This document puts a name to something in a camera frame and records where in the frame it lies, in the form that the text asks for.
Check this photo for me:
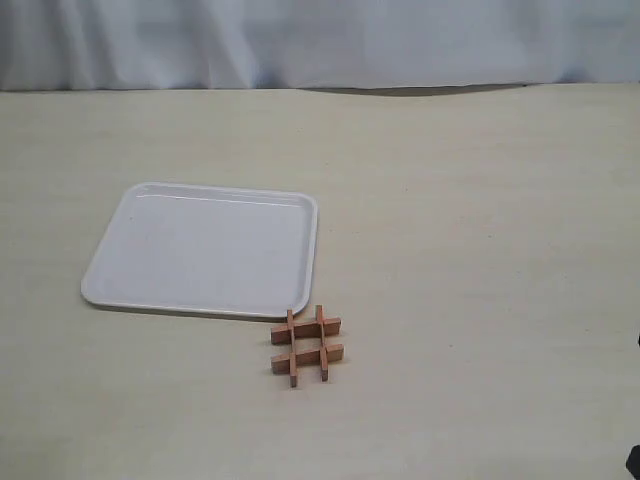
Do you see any notched wooden piece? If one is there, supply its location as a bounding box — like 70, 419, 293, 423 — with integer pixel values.
315, 305, 329, 382
287, 309, 298, 388
271, 344, 344, 375
270, 317, 341, 345

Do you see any white rectangular plastic tray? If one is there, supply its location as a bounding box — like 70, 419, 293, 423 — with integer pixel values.
80, 182, 318, 319

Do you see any white fabric backdrop curtain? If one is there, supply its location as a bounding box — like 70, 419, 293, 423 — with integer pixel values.
1, 1, 639, 90

